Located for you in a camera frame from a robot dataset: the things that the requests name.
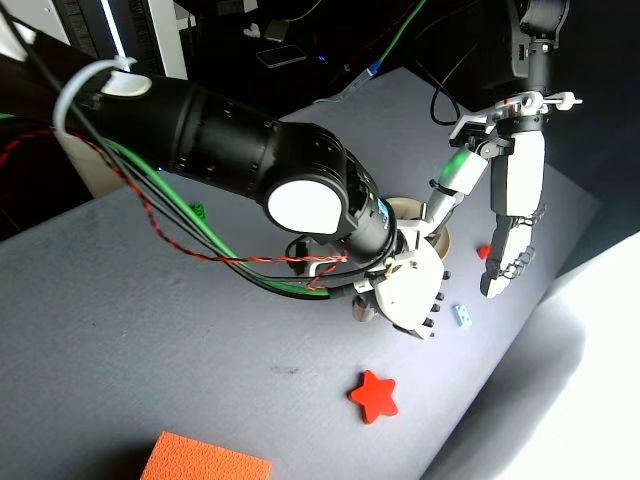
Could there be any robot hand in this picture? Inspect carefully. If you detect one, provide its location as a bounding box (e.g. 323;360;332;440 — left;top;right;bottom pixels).
422;128;549;300
372;238;452;342

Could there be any beige round plate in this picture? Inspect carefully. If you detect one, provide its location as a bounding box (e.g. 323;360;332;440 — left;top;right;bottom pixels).
385;197;452;261

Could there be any red star block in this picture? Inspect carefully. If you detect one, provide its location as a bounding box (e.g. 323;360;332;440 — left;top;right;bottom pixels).
348;369;400;425

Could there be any orange foam block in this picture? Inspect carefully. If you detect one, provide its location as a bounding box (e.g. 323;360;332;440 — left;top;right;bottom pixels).
139;430;274;480

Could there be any smartphone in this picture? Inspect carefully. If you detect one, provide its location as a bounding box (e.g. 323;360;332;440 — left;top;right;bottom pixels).
256;44;308;70

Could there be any grey table cloth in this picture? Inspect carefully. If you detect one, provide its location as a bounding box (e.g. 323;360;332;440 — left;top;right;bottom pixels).
0;66;640;480

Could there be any small grey box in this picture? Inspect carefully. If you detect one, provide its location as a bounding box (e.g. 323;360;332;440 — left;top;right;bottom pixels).
263;19;290;43

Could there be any white cabinet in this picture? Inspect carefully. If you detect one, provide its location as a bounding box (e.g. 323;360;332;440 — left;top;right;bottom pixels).
0;0;190;199

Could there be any black cable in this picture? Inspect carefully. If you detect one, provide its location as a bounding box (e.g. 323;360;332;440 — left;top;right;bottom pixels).
428;47;481;127

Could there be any green cable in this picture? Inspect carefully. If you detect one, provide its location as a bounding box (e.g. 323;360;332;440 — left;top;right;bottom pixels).
377;0;429;66

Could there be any white cable with blue plug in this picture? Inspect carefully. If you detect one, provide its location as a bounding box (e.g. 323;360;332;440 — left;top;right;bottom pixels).
313;59;386;105

